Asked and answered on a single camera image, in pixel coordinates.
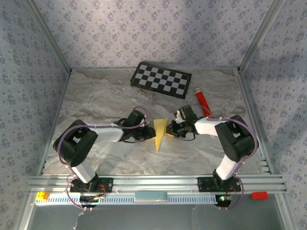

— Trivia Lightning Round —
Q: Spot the yellow paper sheet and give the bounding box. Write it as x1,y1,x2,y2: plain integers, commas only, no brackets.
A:
153,116,176,153

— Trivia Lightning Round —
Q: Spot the grey metal base sheet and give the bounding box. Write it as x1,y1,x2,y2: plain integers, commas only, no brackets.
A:
18,194,295,230

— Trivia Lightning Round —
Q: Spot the red tube with clear cap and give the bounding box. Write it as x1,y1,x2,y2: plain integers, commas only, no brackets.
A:
194,87,213,117

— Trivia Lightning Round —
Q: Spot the black and white checkerboard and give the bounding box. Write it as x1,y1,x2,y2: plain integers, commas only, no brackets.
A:
130,62,192,100

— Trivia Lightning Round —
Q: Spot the black controller board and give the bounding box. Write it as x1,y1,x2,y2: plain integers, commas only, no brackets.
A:
79,195,106,208
214,194,234,208

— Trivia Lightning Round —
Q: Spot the red toy brick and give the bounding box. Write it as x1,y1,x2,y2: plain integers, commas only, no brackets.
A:
251,191,269,200

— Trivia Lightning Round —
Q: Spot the yellow toy brick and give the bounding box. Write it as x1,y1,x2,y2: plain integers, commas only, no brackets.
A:
35,191,50,201

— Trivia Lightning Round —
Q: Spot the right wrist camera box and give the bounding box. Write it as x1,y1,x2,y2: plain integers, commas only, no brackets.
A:
173,104,199,123

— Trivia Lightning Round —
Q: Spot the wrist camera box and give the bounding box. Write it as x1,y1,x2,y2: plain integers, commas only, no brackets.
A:
126,109,147,127
173,104,199,123

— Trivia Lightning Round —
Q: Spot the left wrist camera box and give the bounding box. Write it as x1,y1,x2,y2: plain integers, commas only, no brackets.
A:
126,109,147,127

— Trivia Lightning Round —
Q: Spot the aluminium mounting rail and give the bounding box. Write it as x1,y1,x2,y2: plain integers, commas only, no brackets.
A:
26,174,287,195

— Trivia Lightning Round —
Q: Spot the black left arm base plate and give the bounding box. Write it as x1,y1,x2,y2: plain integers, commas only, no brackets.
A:
70,177,114,194

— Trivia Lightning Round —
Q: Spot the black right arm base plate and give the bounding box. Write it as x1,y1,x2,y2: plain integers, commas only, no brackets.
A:
197,176,242,193

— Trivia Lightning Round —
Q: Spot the white slotted cable duct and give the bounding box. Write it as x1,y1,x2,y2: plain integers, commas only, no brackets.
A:
35,193,237,206

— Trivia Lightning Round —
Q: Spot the aluminium frame bar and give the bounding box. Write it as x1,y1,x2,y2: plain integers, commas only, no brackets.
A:
238,0,287,72
38,70,72,175
71,67,239,71
25,0,72,74
236,68,275,174

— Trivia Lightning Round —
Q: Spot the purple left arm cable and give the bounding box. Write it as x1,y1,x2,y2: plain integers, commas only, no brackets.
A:
58,106,147,212

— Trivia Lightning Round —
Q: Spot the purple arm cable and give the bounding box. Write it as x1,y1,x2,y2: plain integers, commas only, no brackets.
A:
189,103,259,211
58,106,147,212

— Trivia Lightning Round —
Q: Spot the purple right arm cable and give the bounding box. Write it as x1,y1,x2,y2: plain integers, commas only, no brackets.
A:
189,103,259,211

